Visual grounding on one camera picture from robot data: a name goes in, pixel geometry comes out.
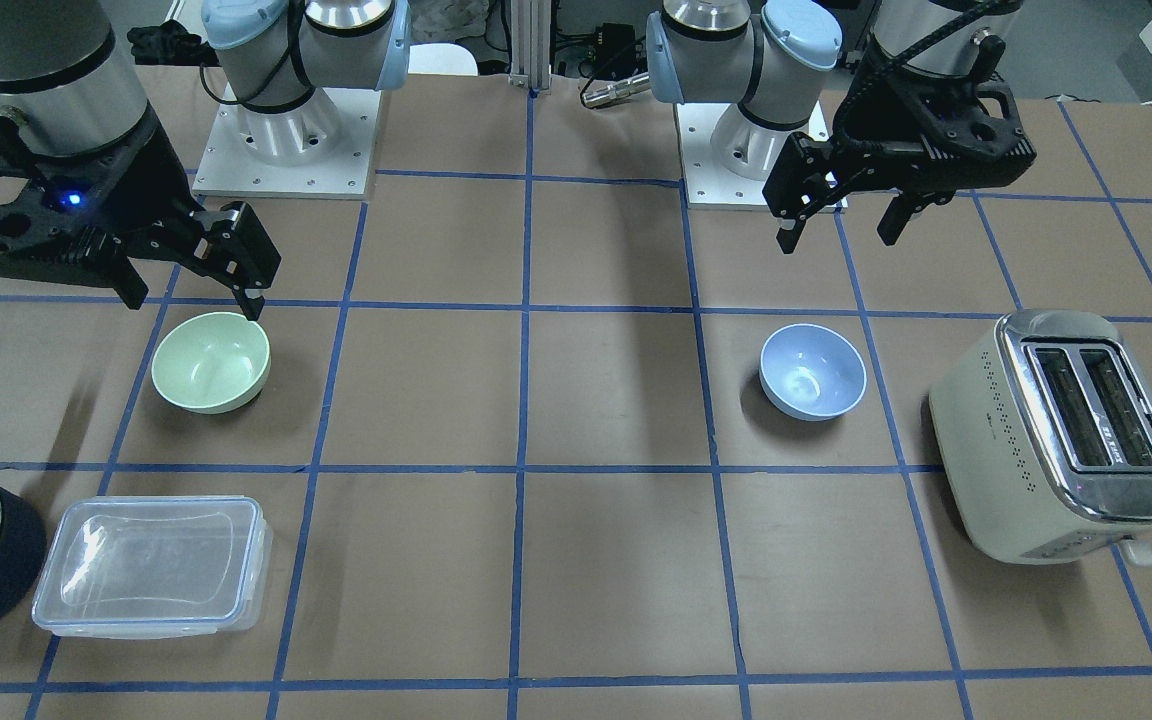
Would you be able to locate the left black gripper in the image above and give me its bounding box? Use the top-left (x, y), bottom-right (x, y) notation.
top-left (763, 33), bottom-right (1037, 253)

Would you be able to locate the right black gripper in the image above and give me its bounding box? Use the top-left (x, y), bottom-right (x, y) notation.
top-left (0, 108), bottom-right (282, 323)

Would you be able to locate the green bowl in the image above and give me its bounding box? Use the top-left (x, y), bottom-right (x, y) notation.
top-left (150, 313), bottom-right (273, 414)

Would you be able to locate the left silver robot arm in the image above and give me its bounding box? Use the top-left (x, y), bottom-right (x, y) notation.
top-left (645, 1), bottom-right (1037, 252)

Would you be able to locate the blue bowl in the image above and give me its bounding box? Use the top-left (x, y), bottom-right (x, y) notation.
top-left (758, 323), bottom-right (870, 420)

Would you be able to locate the clear plastic food container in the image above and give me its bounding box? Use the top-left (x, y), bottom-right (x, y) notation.
top-left (31, 495), bottom-right (274, 641)

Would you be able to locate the cream toaster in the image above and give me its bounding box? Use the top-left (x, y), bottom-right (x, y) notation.
top-left (929, 309), bottom-right (1152, 568)

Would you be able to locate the white chair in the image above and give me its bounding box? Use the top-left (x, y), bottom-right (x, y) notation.
top-left (408, 44), bottom-right (479, 77)

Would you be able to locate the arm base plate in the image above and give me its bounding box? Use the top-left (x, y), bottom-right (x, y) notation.
top-left (675, 103), bottom-right (788, 211)
top-left (194, 88), bottom-right (385, 200)

